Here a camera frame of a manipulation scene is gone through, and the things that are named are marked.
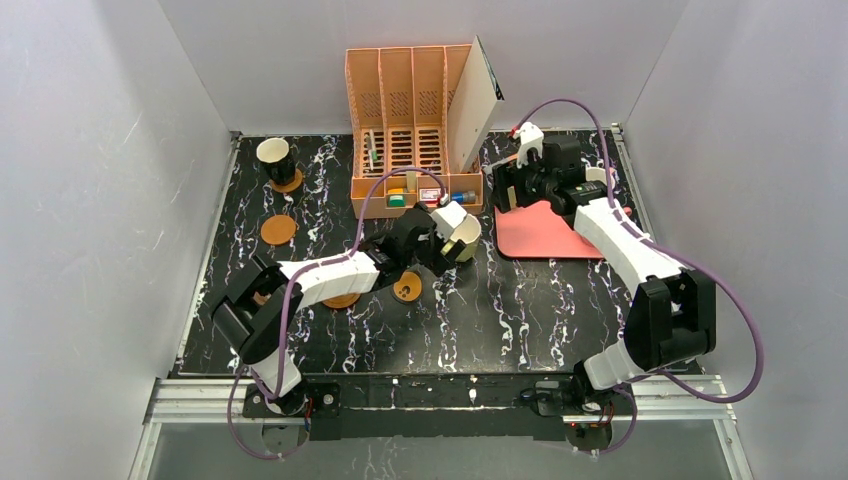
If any yellow mug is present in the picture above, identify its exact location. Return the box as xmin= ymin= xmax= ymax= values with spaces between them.
xmin=441 ymin=214 xmax=482 ymax=263

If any black mug white inside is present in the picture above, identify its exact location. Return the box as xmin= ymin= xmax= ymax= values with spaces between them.
xmin=256 ymin=137 xmax=296 ymax=185

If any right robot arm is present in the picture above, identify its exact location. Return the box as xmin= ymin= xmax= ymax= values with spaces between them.
xmin=486 ymin=135 xmax=716 ymax=400

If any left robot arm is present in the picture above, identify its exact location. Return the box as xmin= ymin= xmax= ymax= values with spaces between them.
xmin=210 ymin=201 xmax=480 ymax=400

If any orange coaster with black logo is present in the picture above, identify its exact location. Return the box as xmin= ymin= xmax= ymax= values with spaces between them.
xmin=391 ymin=271 xmax=423 ymax=304

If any ridged orange round coaster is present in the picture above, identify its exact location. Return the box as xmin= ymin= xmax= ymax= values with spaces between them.
xmin=322 ymin=293 xmax=361 ymax=310

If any plain orange coaster near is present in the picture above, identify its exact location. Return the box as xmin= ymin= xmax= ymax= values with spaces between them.
xmin=260 ymin=215 xmax=298 ymax=246

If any plain orange coaster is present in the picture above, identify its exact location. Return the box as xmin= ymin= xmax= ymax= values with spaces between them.
xmin=260 ymin=215 xmax=298 ymax=246
xmin=269 ymin=169 xmax=304 ymax=194

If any plain orange coaster far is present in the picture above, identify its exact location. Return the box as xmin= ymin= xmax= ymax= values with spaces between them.
xmin=269 ymin=169 xmax=304 ymax=194

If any red white card box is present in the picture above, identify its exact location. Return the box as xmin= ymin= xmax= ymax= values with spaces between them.
xmin=418 ymin=188 xmax=442 ymax=205

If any pink tray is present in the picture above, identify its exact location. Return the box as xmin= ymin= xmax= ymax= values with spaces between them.
xmin=495 ymin=201 xmax=604 ymax=260

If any white tube in organizer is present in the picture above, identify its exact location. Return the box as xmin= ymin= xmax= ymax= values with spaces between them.
xmin=405 ymin=170 xmax=418 ymax=193

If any blue grey bottle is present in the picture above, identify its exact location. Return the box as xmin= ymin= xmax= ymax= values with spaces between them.
xmin=451 ymin=190 xmax=477 ymax=204

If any orange desk file organizer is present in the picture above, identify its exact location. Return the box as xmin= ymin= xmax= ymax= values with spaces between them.
xmin=345 ymin=44 xmax=484 ymax=219

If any pen in organizer slot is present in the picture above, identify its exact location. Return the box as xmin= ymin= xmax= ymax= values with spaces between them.
xmin=365 ymin=129 xmax=379 ymax=169

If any white leaning book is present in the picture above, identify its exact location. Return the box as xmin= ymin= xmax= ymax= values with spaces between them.
xmin=447 ymin=36 xmax=504 ymax=174

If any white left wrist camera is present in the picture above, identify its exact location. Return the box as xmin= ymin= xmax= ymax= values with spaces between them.
xmin=430 ymin=201 xmax=468 ymax=242

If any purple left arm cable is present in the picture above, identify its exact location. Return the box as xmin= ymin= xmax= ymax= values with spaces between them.
xmin=226 ymin=166 xmax=450 ymax=461

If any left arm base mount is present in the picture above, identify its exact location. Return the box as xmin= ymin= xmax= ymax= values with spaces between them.
xmin=240 ymin=380 xmax=341 ymax=458

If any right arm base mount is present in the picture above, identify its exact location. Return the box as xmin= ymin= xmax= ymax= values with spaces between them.
xmin=515 ymin=377 xmax=639 ymax=458

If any aluminium front rail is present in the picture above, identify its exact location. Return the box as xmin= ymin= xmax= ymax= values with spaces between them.
xmin=144 ymin=374 xmax=735 ymax=423

